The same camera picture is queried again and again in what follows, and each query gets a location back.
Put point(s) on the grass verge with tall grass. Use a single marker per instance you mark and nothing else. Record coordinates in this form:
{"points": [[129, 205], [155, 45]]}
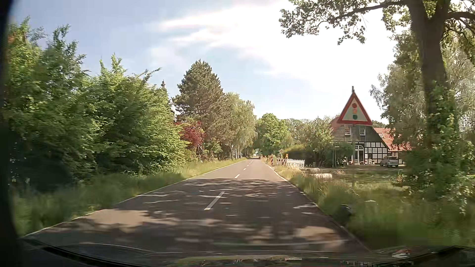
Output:
{"points": [[371, 211], [92, 193]]}

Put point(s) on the half-timbered house with red roof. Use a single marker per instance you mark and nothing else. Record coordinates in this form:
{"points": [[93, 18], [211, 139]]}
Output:
{"points": [[367, 142]]}

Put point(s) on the red-leaved tree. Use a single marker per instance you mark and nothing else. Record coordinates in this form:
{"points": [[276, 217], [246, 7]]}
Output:
{"points": [[191, 134]]}

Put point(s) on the dark green hedge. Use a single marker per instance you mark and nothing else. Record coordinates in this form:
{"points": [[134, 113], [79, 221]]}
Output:
{"points": [[300, 152]]}

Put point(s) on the road markings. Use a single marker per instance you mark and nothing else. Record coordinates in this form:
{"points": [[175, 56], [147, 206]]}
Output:
{"points": [[214, 201]]}

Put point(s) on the large roadside tree with ivy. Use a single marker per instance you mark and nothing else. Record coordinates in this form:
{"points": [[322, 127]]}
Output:
{"points": [[432, 92]]}

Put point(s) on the road sign on thin post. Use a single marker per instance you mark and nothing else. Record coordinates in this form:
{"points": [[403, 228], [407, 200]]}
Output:
{"points": [[336, 154]]}

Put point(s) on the group of trees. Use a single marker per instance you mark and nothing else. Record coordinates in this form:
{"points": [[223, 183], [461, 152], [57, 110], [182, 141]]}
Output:
{"points": [[274, 133]]}

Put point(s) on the triangular traffic light warning sign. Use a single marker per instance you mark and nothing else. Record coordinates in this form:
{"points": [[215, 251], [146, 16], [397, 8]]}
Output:
{"points": [[354, 109]]}

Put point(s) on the tall dark conifer tree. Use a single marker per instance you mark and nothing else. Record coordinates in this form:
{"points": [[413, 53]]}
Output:
{"points": [[202, 96]]}

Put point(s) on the red and white roadwork barrier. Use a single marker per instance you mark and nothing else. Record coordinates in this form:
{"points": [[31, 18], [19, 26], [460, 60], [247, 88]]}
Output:
{"points": [[295, 162]]}

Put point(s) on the grey asphalt road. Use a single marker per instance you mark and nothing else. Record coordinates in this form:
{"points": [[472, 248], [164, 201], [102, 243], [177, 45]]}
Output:
{"points": [[237, 222]]}

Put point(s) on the row of trees and bushes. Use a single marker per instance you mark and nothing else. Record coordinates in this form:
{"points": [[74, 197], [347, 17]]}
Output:
{"points": [[92, 118]]}

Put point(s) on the car's own bonnet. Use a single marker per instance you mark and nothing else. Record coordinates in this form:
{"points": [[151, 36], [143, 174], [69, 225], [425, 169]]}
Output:
{"points": [[237, 259]]}

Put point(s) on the silver parked car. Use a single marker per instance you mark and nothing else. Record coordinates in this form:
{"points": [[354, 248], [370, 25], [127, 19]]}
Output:
{"points": [[389, 161]]}

